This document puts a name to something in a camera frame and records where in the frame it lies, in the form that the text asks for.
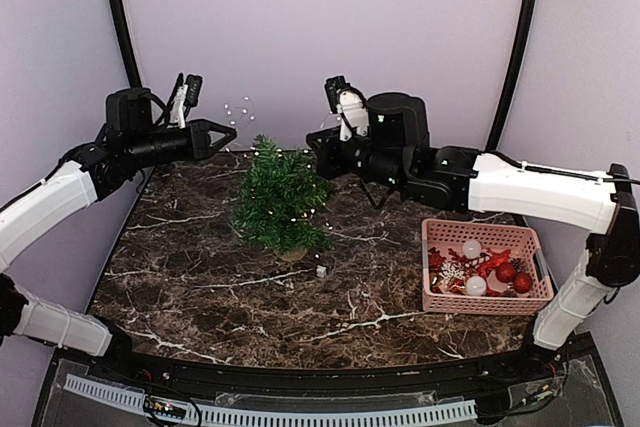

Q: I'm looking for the red glitter ball left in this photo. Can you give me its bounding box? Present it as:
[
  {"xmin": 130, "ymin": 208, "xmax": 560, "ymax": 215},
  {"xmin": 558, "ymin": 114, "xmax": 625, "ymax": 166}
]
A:
[{"xmin": 495, "ymin": 262, "xmax": 517, "ymax": 284}]

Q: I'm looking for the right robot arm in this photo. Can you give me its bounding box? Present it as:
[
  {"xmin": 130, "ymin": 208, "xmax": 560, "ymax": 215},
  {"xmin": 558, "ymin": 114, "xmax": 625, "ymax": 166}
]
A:
[{"xmin": 306, "ymin": 77, "xmax": 639, "ymax": 381}]

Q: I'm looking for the red glitter ball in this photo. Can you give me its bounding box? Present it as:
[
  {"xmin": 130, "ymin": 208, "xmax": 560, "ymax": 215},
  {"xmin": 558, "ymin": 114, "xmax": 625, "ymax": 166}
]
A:
[
  {"xmin": 512, "ymin": 273, "xmax": 533, "ymax": 294},
  {"xmin": 495, "ymin": 262, "xmax": 517, "ymax": 284}
]

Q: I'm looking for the white ball ornament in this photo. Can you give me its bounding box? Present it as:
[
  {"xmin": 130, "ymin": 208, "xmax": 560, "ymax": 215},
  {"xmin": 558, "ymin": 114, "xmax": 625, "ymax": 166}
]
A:
[
  {"xmin": 462, "ymin": 239, "xmax": 482, "ymax": 259},
  {"xmin": 465, "ymin": 275, "xmax": 487, "ymax": 297}
]

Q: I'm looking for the white ball ornament lower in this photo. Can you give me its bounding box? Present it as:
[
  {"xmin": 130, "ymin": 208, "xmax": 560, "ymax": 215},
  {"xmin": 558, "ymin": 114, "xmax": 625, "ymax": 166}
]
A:
[{"xmin": 465, "ymin": 275, "xmax": 487, "ymax": 297}]

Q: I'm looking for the small green christmas tree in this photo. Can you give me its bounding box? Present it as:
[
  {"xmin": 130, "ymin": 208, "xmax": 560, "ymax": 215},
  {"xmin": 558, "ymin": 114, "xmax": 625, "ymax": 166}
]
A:
[{"xmin": 231, "ymin": 134, "xmax": 335, "ymax": 256}]

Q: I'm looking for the white slotted cable duct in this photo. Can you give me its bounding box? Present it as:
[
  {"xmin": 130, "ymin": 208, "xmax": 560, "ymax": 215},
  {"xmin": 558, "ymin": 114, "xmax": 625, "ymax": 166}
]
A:
[{"xmin": 62, "ymin": 374, "xmax": 478, "ymax": 426}]

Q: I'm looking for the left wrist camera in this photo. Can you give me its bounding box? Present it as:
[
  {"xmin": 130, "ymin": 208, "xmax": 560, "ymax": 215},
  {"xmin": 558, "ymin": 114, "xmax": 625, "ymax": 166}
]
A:
[{"xmin": 164, "ymin": 73, "xmax": 203, "ymax": 128}]

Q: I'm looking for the red bow ornament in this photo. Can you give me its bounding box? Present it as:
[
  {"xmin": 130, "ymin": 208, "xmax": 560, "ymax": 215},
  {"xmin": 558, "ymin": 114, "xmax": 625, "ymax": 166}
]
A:
[{"xmin": 477, "ymin": 249, "xmax": 511, "ymax": 271}]

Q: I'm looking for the white ball ornament upper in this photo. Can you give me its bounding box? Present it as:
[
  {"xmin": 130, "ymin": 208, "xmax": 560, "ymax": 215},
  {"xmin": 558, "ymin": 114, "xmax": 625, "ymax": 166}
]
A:
[{"xmin": 462, "ymin": 239, "xmax": 482, "ymax": 259}]

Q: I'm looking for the fairy light string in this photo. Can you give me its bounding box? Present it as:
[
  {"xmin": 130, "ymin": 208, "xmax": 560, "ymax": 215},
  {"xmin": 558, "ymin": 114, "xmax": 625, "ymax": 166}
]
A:
[{"xmin": 222, "ymin": 95, "xmax": 341, "ymax": 261}]

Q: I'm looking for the white snowflake ornament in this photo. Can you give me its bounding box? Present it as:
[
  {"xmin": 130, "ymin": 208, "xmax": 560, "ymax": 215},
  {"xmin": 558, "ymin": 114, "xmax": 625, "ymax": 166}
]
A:
[{"xmin": 440, "ymin": 262, "xmax": 465, "ymax": 283}]

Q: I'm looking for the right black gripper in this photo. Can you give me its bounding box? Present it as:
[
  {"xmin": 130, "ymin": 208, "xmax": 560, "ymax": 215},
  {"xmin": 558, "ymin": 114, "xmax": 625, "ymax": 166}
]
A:
[{"xmin": 306, "ymin": 125, "xmax": 408, "ymax": 193}]

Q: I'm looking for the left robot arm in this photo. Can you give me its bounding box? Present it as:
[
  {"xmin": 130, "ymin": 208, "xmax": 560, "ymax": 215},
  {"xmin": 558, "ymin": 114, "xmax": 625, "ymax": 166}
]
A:
[{"xmin": 1, "ymin": 77, "xmax": 237, "ymax": 383}]

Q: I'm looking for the pink plastic basket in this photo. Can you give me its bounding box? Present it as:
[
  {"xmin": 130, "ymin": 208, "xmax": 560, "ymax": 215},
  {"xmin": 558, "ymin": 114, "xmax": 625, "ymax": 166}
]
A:
[{"xmin": 422, "ymin": 219, "xmax": 554, "ymax": 316}]

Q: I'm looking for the red glitter ball right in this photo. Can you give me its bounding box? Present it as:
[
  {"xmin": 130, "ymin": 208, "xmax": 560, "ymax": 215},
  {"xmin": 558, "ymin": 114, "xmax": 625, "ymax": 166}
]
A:
[{"xmin": 512, "ymin": 273, "xmax": 533, "ymax": 294}]

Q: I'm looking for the black front table rail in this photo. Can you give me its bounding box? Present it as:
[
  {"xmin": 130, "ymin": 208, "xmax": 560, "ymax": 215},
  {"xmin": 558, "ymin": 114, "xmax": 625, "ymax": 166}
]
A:
[{"xmin": 89, "ymin": 316, "xmax": 571, "ymax": 401}]

